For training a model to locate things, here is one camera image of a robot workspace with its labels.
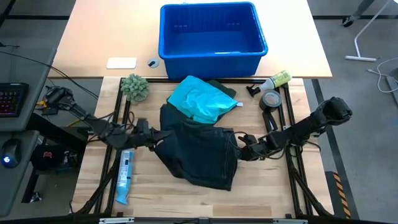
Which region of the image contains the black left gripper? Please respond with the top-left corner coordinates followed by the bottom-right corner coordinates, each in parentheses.
top-left (132, 118), bottom-right (174, 150)

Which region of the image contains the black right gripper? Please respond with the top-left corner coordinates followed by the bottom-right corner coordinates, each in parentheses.
top-left (238, 133), bottom-right (270, 162)

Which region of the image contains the dark green garment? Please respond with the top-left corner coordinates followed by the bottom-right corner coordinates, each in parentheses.
top-left (154, 103), bottom-right (241, 192)

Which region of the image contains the turquoise shirt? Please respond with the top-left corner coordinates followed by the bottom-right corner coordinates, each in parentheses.
top-left (167, 75), bottom-right (239, 124)

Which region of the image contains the dark green buttoned knit shirt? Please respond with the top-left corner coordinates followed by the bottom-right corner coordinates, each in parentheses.
top-left (206, 79), bottom-right (238, 126)

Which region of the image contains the black stapler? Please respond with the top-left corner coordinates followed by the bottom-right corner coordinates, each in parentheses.
top-left (262, 110), bottom-right (280, 132)

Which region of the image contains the blue toothpaste tube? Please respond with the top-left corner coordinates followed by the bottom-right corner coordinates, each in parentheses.
top-left (114, 150), bottom-right (136, 205)

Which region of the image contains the green succulent plant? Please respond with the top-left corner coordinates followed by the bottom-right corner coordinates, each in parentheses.
top-left (120, 73), bottom-right (150, 103)

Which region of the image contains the white phone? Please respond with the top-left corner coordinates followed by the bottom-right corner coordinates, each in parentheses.
top-left (106, 57), bottom-right (137, 70)

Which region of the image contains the blue plastic bin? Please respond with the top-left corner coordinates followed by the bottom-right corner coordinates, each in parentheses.
top-left (158, 1), bottom-right (269, 81)

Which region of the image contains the black yellow-striped floor plate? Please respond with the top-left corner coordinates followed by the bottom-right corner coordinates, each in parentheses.
top-left (325, 170), bottom-right (360, 220)

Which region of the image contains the black cap red logo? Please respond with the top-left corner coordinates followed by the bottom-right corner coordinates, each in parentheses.
top-left (30, 143), bottom-right (67, 171)

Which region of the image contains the small electronics board yellow plug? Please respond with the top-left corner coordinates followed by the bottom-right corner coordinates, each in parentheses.
top-left (35, 95), bottom-right (58, 116)

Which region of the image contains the white floor stand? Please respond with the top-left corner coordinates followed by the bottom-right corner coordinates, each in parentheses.
top-left (344, 0), bottom-right (397, 62)

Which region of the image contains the black computer mouse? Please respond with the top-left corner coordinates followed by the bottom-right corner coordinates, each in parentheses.
top-left (1, 138), bottom-right (22, 169)

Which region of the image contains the black keyboard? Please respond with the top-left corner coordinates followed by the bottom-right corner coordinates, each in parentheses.
top-left (0, 82), bottom-right (29, 118)

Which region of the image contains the grey side desk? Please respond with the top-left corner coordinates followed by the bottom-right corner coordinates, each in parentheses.
top-left (0, 46), bottom-right (57, 218)

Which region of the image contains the black chair base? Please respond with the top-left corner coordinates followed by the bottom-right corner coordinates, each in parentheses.
top-left (341, 0), bottom-right (376, 27)

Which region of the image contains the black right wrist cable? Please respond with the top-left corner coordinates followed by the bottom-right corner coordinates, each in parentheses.
top-left (229, 131), bottom-right (249, 150)

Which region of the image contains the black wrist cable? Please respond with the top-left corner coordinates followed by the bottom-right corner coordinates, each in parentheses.
top-left (229, 131), bottom-right (249, 150)
top-left (93, 110), bottom-right (139, 133)

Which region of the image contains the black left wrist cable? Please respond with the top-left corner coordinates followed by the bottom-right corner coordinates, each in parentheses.
top-left (93, 110), bottom-right (139, 133)

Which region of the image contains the grey duct tape roll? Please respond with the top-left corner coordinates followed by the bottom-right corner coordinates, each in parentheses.
top-left (258, 89), bottom-right (283, 112)

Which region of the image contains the black aluminium table frame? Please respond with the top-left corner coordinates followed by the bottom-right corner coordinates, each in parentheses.
top-left (70, 77), bottom-right (335, 224)

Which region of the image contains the thin black desk cable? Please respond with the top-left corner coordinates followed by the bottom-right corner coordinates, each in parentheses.
top-left (0, 49), bottom-right (100, 100)

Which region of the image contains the white floor cable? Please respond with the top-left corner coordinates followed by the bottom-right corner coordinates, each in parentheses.
top-left (368, 55), bottom-right (398, 94)

